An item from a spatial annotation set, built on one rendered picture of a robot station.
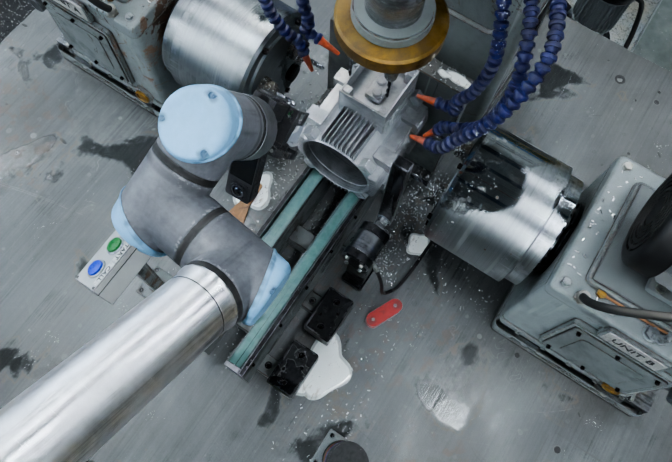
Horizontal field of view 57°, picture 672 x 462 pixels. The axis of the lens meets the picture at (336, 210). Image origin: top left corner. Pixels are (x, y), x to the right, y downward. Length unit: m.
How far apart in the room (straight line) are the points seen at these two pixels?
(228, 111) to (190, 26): 0.54
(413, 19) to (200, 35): 0.44
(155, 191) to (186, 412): 0.68
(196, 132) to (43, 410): 0.33
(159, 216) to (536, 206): 0.63
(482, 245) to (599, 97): 0.70
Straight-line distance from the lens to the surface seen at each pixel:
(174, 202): 0.77
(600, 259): 1.10
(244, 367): 1.22
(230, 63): 1.20
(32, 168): 1.59
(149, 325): 0.66
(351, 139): 1.16
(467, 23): 1.24
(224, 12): 1.23
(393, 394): 1.34
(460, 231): 1.12
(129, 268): 1.15
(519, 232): 1.10
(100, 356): 0.64
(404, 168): 0.97
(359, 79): 1.20
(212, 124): 0.72
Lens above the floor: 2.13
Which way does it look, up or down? 69 degrees down
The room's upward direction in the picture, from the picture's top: 6 degrees clockwise
